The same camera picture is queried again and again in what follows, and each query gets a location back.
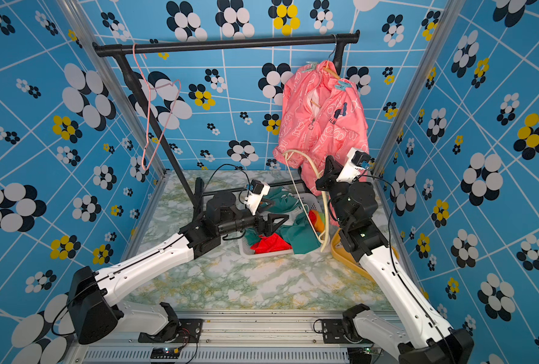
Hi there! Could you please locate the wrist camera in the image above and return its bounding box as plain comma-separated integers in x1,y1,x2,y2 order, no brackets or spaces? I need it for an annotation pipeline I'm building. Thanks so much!
336,148,371,183
245,179,270,215

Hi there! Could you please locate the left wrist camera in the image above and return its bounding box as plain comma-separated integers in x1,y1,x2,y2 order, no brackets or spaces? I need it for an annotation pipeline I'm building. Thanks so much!
245,179,270,215

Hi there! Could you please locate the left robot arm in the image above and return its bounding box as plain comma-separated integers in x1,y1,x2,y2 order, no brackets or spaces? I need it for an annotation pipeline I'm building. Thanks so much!
66,192,289,345

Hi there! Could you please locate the green letter jacket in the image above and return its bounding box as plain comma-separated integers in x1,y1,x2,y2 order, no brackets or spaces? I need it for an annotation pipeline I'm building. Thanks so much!
243,187,326,254

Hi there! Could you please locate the wooden hanger of green jacket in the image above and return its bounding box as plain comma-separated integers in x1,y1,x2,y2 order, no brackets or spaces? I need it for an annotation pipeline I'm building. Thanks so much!
284,149,332,253

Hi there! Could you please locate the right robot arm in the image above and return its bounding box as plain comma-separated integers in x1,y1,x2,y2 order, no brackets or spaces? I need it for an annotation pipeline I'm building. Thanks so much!
316,151,474,363

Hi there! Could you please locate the black clothes rack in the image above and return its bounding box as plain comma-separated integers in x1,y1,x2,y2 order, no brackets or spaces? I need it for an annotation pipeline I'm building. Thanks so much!
92,30,361,211

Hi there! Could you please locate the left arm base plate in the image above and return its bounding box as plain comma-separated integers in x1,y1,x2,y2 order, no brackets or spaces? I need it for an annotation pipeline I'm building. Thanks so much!
137,318,204,344

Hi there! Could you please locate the pink printed jacket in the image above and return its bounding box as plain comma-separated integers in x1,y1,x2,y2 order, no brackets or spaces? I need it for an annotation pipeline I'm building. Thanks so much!
273,61,370,196

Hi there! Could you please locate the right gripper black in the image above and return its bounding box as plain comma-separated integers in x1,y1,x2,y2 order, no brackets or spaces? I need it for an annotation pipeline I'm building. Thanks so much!
319,156,359,230

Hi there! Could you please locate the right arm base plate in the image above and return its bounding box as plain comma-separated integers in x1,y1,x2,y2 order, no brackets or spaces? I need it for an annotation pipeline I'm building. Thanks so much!
317,318,371,344

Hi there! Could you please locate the white plastic basket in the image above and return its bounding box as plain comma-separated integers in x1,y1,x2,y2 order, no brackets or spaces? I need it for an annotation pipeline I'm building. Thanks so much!
238,193,323,259

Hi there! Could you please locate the red white rainbow jacket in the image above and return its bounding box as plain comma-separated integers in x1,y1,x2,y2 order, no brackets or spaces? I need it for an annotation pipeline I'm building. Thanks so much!
251,234,292,255

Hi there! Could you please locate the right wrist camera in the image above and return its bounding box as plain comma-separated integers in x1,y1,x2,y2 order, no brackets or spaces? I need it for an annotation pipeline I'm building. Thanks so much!
336,148,371,183

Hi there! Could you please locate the yellow plastic tub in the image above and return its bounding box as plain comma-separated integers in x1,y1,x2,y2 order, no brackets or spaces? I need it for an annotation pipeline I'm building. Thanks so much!
330,229,402,283

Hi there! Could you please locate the green circuit board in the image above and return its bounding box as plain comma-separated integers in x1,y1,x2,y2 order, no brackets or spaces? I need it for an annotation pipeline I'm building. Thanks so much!
151,347,181,359

